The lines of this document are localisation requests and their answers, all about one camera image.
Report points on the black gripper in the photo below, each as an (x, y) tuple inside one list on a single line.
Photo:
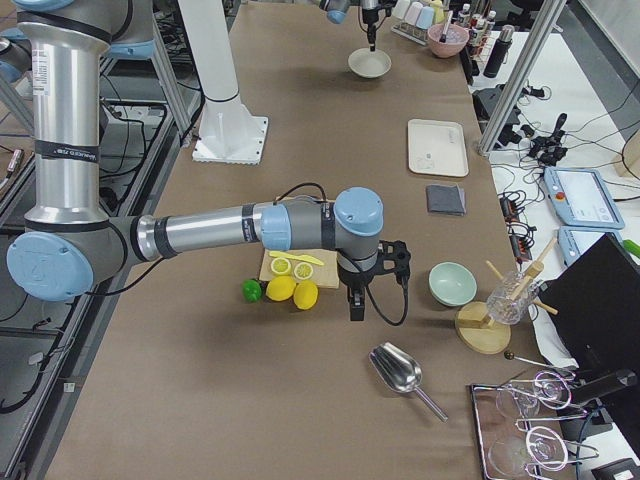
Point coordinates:
[(353, 280), (370, 19)]

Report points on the cream round plate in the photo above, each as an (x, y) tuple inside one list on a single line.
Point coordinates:
[(369, 64)]

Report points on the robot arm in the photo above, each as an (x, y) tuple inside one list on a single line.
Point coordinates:
[(70, 243), (336, 11)]

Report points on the cream rectangular tray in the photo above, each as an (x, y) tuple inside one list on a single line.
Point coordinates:
[(437, 148)]

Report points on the metal glass rack tray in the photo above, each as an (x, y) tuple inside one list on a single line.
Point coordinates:
[(491, 425)]

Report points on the wooden cutting board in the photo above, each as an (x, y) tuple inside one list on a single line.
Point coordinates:
[(324, 276)]

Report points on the white mint plastic cup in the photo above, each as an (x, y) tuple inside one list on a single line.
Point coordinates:
[(400, 9)]

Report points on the pink plastic cup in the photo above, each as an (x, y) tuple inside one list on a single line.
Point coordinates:
[(413, 13)]

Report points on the whole yellow lemon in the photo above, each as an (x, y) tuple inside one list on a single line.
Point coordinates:
[(305, 295), (281, 288)]

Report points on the blue plastic cup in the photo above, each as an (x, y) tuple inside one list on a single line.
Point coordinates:
[(425, 18)]

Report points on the lemon half right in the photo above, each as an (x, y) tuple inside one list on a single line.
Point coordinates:
[(303, 271)]

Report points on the lemon half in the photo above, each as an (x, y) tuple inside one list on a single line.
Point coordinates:
[(280, 266), (303, 271)]

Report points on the yellow plastic cup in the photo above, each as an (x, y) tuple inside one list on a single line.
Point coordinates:
[(439, 11)]

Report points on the metal muddler tool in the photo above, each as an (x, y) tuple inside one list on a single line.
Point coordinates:
[(446, 26)]

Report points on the lemon half left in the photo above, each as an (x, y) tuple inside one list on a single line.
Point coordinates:
[(280, 266)]

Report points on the metal scoop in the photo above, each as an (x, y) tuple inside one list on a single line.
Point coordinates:
[(402, 374)]

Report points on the pink bowl with ice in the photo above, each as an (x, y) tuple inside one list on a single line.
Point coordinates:
[(456, 39)]

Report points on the mint green bowl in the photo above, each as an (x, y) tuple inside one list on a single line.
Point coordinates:
[(452, 284)]

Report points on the yellow plastic knife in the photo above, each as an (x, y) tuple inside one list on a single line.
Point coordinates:
[(302, 258)]

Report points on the green lime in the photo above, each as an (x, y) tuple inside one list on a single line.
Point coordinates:
[(252, 290)]

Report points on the grey folded cloth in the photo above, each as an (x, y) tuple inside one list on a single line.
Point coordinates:
[(446, 199)]

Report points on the wooden glass stand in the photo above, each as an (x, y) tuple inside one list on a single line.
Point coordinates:
[(478, 330)]

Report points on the black thermos bottle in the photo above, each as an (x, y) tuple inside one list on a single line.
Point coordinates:
[(499, 51)]

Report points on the clear textured glass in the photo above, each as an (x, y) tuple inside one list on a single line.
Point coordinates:
[(506, 308)]

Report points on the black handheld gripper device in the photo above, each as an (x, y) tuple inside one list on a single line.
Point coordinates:
[(548, 150)]

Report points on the upper wine glass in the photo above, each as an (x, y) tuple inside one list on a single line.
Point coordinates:
[(523, 398)]

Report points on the wine glass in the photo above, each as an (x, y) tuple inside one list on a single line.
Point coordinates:
[(536, 454), (523, 398)]

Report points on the blue teach pendant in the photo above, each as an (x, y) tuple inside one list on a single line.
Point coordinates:
[(580, 198), (574, 241)]

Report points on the lower wine glass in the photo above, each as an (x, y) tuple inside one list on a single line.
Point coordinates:
[(536, 454)]

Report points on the black monitor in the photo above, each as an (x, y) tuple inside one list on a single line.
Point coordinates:
[(597, 298)]

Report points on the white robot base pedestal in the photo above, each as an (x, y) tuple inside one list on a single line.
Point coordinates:
[(228, 132)]

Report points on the aluminium frame post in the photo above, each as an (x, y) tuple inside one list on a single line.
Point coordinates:
[(543, 25)]

